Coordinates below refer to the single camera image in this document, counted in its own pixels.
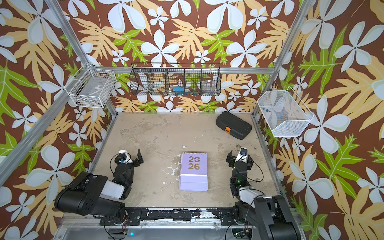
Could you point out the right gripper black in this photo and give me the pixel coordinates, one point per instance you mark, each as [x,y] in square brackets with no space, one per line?
[233,158]

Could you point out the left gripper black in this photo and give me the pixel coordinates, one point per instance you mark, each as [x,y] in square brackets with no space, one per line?
[140,160]

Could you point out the purple calendar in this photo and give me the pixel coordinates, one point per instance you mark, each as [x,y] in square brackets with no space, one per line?
[194,172]

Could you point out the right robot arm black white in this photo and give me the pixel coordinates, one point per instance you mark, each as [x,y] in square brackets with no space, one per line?
[271,215]

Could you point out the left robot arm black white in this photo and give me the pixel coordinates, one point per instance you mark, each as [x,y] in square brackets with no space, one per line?
[90,194]

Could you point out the black tool case orange latch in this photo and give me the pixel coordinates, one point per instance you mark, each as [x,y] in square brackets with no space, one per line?
[233,125]

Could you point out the blue object in basket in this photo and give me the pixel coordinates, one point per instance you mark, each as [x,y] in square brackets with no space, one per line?
[178,91]

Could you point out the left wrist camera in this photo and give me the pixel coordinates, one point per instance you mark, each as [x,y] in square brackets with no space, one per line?
[123,157]

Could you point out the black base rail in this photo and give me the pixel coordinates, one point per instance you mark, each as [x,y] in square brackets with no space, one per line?
[223,216]

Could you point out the white wire basket right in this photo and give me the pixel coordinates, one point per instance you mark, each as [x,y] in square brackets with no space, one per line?
[285,113]

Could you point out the white wire basket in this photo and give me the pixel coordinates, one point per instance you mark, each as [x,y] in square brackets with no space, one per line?
[92,87]
[285,113]

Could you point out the white wire basket left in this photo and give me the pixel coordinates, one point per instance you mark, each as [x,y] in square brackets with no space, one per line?
[92,87]

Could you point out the black wire basket back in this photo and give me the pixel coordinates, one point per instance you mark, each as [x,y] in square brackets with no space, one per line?
[197,79]

